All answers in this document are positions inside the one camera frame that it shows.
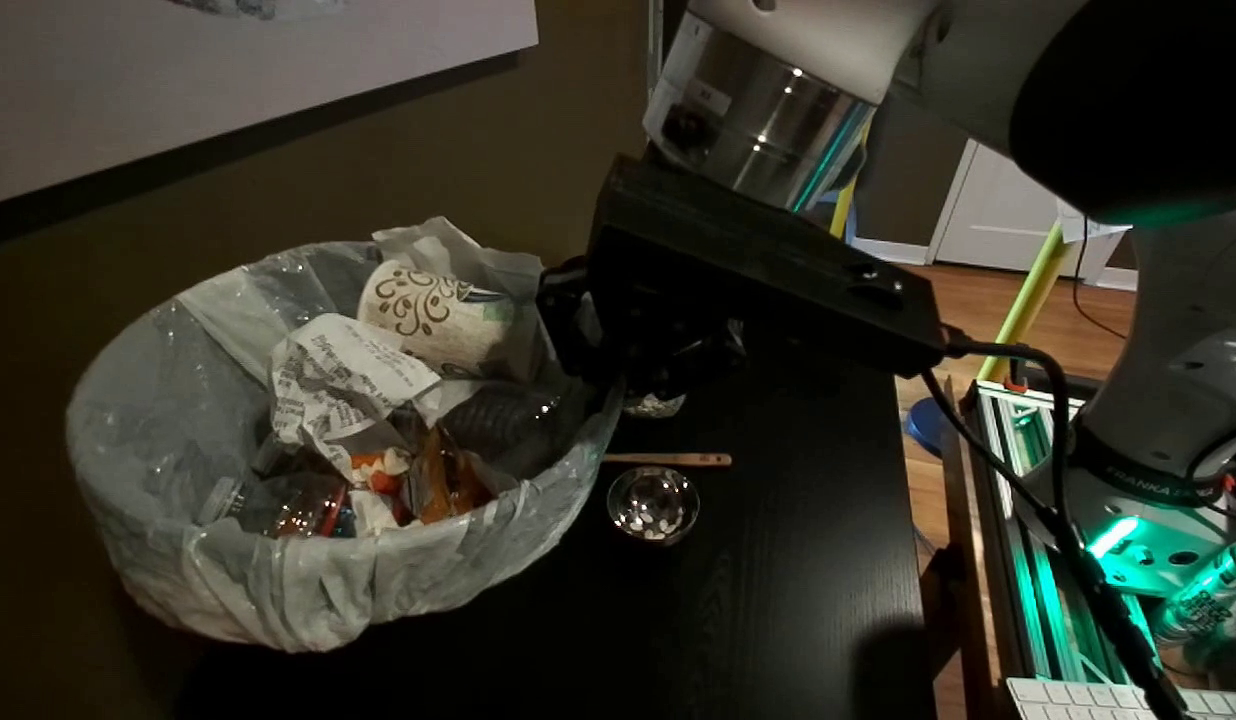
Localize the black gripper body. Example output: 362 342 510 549
538 258 744 400

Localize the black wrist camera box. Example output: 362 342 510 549
587 156 944 376

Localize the small round glass bowl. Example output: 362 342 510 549
609 467 702 543

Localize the wooden spoon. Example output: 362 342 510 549
606 454 737 467

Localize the blue floor disc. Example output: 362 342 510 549
906 397 958 457

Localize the yellow green pole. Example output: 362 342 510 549
995 225 1067 344

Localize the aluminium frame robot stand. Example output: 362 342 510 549
965 380 1236 720

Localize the white framed wall picture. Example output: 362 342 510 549
0 0 539 201

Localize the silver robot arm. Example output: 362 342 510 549
539 0 1236 506

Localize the white door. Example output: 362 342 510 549
932 141 1125 282

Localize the black cable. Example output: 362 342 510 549
916 338 1190 720

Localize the white keyboard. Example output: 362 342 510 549
1005 677 1236 720

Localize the black bin with plastic liner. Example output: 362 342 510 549
69 215 619 651

